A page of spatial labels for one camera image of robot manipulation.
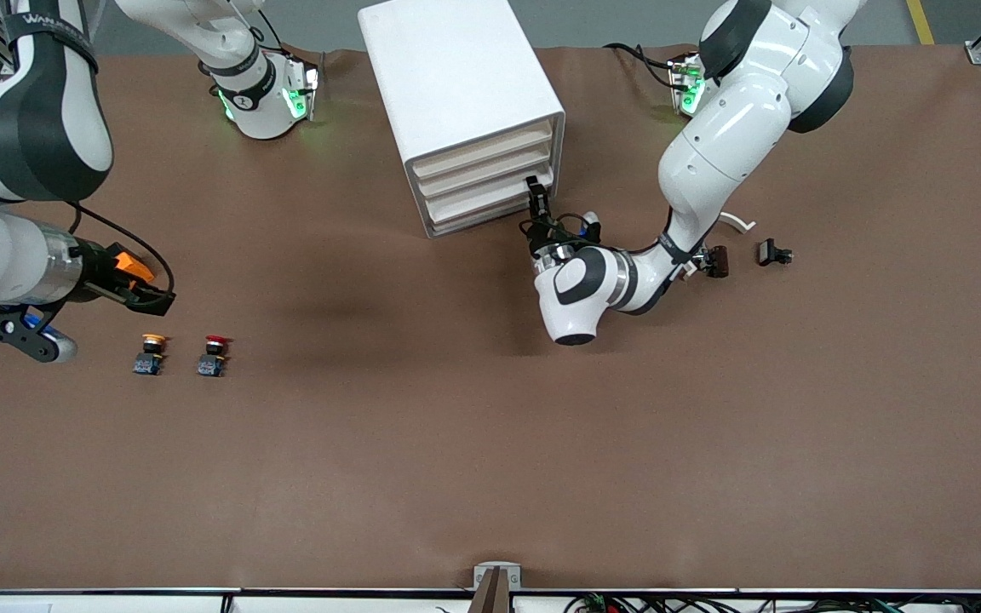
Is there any red push button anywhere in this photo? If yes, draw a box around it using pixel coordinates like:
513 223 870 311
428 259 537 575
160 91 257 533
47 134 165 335
196 334 233 378

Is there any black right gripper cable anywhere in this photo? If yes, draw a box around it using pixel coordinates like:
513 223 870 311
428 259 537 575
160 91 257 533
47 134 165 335
65 200 176 295

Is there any brown table cover sheet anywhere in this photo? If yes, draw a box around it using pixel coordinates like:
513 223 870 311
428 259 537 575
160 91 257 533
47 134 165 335
0 43 981 593

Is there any orange box with hole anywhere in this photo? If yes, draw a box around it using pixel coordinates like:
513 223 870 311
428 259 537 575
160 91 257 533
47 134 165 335
110 245 157 286

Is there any tangled black cable bundle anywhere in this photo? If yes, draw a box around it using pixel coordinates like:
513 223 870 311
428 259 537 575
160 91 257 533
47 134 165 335
563 592 981 613

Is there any grey metal bracket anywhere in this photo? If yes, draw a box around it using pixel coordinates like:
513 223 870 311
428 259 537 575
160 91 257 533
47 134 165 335
468 562 523 613

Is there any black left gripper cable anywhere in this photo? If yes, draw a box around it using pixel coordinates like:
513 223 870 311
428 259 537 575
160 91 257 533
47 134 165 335
518 213 594 248

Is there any white curved plastic clamp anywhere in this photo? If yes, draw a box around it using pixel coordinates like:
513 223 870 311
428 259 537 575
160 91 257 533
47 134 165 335
680 211 757 280

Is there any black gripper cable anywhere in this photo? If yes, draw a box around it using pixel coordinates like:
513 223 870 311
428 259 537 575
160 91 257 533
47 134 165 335
518 213 594 248
65 200 176 295

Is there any brown knob with metal bolt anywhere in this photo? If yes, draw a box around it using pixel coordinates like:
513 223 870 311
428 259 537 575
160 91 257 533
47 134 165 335
695 244 731 279

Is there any yellow push button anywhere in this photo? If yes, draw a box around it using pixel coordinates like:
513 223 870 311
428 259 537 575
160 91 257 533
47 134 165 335
133 333 168 376

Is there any black arm base cable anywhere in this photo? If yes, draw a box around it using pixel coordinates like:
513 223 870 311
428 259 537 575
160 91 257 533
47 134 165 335
604 41 680 90

